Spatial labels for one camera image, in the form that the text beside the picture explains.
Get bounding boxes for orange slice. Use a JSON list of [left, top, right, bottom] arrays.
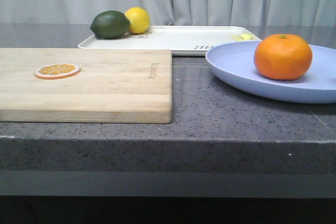
[[34, 63, 81, 80]]

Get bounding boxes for wooden cutting board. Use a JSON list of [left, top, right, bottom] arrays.
[[1, 48, 172, 123]]

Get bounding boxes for yellow lemon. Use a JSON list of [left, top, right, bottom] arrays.
[[125, 7, 150, 34]]

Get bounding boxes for green lime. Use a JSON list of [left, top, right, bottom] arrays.
[[90, 10, 130, 39]]

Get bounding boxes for light blue plate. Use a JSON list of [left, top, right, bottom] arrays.
[[205, 41, 336, 104]]

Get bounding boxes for yellow peel pieces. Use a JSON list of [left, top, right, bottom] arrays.
[[231, 34, 253, 41]]

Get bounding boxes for white rectangular tray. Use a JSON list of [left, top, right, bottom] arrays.
[[78, 26, 260, 56]]

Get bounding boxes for orange mandarin fruit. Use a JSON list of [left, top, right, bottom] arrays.
[[254, 34, 313, 80]]

